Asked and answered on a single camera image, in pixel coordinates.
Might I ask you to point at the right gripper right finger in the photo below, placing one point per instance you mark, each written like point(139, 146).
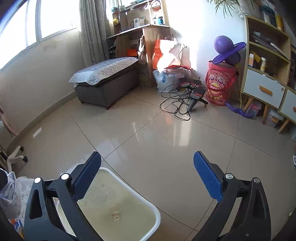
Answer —
point(252, 221)

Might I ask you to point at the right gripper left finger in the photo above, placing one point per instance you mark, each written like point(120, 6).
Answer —
point(41, 217)

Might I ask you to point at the white plastic trash bin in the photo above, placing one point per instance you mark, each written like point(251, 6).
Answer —
point(139, 219)

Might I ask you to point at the floral tablecloth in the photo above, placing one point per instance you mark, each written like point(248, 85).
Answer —
point(23, 185)

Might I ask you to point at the white office chair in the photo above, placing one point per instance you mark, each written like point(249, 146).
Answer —
point(13, 158)

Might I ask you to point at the white paper on floor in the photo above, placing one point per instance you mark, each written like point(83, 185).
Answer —
point(37, 132)

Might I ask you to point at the wooden cabinet with drawers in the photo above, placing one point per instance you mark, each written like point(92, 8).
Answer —
point(267, 69)

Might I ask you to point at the grey storage bench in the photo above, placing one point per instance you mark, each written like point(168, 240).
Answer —
point(109, 90)

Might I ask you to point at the red cylindrical snack bin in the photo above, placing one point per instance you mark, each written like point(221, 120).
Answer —
point(219, 80)

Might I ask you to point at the quilted bench cover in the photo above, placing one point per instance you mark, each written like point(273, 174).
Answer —
point(94, 74)

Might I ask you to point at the white printed shopping bag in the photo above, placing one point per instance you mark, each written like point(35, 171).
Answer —
point(167, 82)

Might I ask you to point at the purple balance ball toy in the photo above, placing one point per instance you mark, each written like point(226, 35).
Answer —
point(228, 52)

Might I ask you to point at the orange shopping bag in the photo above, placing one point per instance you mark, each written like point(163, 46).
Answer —
point(169, 54)

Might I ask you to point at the beige curtain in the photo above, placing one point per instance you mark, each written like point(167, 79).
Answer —
point(94, 30)

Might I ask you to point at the potted green plant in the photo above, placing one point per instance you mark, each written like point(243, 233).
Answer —
point(228, 7)

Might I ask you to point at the wooden desk shelf unit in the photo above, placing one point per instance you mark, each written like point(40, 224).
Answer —
point(135, 26)

